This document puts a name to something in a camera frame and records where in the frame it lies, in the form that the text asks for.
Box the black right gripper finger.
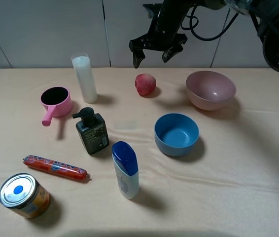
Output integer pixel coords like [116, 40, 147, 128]
[133, 50, 145, 69]

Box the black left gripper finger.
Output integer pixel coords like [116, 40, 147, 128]
[162, 44, 183, 63]

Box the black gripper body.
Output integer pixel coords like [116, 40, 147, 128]
[129, 0, 192, 52]

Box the red apple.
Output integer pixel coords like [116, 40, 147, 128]
[135, 74, 156, 96]

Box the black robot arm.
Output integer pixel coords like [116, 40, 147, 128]
[129, 0, 279, 72]

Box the pink bowl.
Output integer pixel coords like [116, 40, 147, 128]
[186, 71, 237, 111]

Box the white tall cylinder bottle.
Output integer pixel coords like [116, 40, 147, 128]
[71, 53, 98, 104]

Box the blue bowl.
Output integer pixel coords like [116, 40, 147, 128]
[154, 113, 199, 157]

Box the black pump dispenser bottle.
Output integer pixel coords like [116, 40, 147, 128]
[72, 107, 109, 155]

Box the blue capped shampoo bottle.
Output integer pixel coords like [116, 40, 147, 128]
[112, 141, 139, 200]

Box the red wrapped sausage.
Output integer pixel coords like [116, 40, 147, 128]
[23, 155, 91, 182]

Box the tin can orange label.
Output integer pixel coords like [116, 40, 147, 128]
[0, 173, 50, 219]

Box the black cable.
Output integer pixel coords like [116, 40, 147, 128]
[180, 2, 240, 41]

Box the pink saucepan with handle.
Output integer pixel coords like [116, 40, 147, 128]
[40, 86, 73, 126]

